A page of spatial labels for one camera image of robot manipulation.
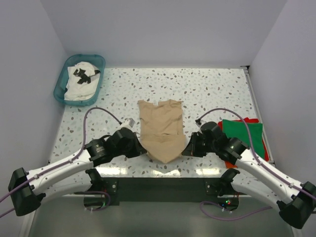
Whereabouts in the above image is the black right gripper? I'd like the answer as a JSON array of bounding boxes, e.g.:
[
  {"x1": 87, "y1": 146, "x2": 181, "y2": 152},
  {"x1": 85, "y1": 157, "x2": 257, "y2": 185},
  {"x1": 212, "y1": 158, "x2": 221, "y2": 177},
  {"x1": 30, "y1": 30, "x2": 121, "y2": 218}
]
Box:
[{"x1": 182, "y1": 132, "x2": 217, "y2": 158}]

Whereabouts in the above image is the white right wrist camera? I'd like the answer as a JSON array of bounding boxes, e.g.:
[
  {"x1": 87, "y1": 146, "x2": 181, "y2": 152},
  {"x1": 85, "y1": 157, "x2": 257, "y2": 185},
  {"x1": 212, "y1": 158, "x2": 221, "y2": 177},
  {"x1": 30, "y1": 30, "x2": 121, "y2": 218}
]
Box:
[{"x1": 195, "y1": 119, "x2": 204, "y2": 127}]

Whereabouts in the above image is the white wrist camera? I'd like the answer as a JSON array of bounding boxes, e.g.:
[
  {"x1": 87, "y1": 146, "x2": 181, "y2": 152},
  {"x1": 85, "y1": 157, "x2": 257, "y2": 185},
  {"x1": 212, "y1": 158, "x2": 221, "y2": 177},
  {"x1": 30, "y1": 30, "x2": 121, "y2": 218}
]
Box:
[
  {"x1": 120, "y1": 118, "x2": 135, "y2": 130},
  {"x1": 195, "y1": 119, "x2": 204, "y2": 127}
]

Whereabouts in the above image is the teal plastic basket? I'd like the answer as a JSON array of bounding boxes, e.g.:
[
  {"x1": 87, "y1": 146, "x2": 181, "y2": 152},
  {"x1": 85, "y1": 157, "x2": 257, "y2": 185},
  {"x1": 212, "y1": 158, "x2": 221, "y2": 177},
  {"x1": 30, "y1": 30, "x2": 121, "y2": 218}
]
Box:
[{"x1": 53, "y1": 54, "x2": 106, "y2": 107}]

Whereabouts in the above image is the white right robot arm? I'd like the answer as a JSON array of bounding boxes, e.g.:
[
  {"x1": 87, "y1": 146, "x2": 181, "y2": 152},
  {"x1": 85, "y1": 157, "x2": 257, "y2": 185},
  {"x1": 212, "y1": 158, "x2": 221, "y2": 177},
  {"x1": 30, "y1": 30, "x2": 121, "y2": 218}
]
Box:
[{"x1": 182, "y1": 119, "x2": 316, "y2": 229}]

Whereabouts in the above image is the green folded t shirt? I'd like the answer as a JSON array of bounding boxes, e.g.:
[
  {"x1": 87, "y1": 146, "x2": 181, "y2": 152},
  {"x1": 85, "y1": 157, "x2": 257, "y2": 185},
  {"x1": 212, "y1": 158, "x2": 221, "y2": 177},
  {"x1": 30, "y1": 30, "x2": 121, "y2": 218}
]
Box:
[{"x1": 222, "y1": 119, "x2": 265, "y2": 157}]

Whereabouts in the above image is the orange folded t shirt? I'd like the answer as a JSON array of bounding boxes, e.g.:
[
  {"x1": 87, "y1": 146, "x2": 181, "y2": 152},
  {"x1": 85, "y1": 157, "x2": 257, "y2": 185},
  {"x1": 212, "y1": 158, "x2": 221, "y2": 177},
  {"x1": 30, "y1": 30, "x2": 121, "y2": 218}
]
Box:
[{"x1": 218, "y1": 118, "x2": 269, "y2": 161}]

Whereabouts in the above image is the white t shirt black print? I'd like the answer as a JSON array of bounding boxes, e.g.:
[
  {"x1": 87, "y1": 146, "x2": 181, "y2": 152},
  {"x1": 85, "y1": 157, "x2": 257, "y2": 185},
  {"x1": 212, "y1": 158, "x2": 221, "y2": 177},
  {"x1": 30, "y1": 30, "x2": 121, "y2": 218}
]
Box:
[{"x1": 64, "y1": 62, "x2": 101, "y2": 101}]

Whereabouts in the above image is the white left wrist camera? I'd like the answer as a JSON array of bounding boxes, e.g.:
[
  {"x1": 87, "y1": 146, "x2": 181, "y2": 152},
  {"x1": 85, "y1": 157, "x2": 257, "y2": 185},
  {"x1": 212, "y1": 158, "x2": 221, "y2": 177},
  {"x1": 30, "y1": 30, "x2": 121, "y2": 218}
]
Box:
[{"x1": 120, "y1": 118, "x2": 135, "y2": 130}]

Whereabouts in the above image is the beige t shirt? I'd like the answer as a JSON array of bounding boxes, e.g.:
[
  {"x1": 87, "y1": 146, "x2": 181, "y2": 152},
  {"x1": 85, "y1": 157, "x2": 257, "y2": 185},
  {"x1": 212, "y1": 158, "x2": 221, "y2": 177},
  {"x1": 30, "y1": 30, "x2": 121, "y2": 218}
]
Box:
[{"x1": 138, "y1": 99, "x2": 186, "y2": 163}]

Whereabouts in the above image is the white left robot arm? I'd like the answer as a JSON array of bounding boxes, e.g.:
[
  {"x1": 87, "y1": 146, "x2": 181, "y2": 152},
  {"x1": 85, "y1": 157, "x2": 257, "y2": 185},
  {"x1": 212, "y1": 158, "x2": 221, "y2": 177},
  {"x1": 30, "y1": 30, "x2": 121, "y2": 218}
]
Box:
[{"x1": 8, "y1": 128, "x2": 146, "y2": 216}]

